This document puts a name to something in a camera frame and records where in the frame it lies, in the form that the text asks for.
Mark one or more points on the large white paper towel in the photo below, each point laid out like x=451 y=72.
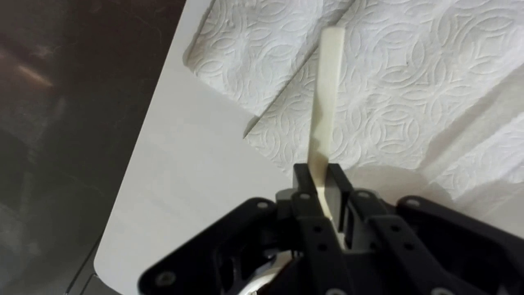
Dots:
x=251 y=49

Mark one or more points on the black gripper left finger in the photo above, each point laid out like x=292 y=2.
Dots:
x=256 y=246

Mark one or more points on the folded white paper towel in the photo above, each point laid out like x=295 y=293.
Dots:
x=415 y=92

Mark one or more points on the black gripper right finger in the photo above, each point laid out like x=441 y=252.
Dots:
x=415 y=246

